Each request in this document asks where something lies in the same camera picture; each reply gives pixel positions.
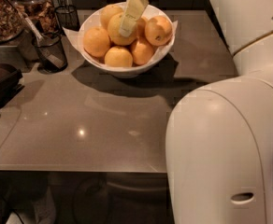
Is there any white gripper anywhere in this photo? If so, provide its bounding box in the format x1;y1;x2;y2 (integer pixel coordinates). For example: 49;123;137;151
119;0;149;37

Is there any large yellow-green top orange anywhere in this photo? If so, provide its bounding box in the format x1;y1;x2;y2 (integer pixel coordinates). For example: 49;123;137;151
108;12;137;46

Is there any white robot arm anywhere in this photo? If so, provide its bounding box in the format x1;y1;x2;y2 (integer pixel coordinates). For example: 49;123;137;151
165;0;273;224

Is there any white ceramic bowl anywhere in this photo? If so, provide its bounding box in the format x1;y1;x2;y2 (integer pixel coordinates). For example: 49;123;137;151
73;5;178;78

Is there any white paper bowl liner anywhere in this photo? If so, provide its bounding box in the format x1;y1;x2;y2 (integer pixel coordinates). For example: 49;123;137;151
64;18;178;73

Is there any orange at back middle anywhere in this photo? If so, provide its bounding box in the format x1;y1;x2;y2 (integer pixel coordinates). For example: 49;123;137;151
136;17;148;36

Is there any orange at back left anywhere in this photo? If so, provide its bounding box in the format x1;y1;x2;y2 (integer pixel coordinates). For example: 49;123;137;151
100;4;123;29

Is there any orange at front right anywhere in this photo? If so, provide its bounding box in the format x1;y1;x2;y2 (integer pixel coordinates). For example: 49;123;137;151
130;37;154;65

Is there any black mesh cup back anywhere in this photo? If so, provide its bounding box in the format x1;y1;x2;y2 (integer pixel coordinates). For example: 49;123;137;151
55;5;80;31

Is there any black mesh cup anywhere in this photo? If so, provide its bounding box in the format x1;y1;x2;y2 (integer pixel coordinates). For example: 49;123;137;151
55;5;80;31
32;33;67;73

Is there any glass jar of snacks right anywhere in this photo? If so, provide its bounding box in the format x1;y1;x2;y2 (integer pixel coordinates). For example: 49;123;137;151
12;0;59;33

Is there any black mesh cup front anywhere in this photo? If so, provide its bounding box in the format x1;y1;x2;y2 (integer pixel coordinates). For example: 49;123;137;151
32;33;67;73

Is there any metal serving scoop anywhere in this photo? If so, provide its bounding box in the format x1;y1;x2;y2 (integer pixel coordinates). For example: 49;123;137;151
0;0;65;69

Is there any dark brown tray device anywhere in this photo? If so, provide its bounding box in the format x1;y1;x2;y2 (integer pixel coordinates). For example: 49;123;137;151
0;63;22;108

